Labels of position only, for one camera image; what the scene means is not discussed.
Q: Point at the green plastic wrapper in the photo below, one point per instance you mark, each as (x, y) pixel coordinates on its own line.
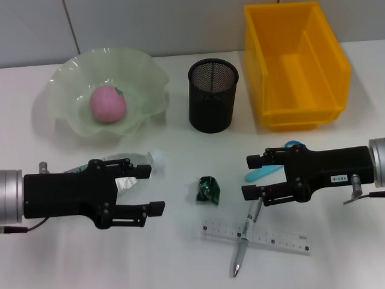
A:
(207, 189)

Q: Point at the yellow plastic bin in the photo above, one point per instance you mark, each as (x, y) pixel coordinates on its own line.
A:
(300, 75)

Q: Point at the silver ballpoint pen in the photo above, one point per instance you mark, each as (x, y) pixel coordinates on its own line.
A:
(242, 250)

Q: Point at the blue scissors with cover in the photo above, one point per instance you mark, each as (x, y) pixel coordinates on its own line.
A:
(261, 174)

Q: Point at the pink toy peach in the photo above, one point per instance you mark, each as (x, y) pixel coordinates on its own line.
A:
(106, 105)

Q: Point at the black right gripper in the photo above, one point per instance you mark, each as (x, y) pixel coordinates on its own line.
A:
(328, 167)

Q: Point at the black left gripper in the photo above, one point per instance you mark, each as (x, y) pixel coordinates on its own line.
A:
(63, 195)

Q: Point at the black mesh pen holder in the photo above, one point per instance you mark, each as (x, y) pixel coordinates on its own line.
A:
(210, 111)

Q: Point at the green wavy glass fruit plate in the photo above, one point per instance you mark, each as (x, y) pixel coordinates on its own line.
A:
(66, 90)

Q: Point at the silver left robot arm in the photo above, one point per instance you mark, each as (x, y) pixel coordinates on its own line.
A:
(10, 195)

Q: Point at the clear green-label water bottle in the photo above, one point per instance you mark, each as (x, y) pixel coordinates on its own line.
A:
(157, 159)

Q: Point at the transparent plastic ruler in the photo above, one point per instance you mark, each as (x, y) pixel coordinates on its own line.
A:
(282, 241)

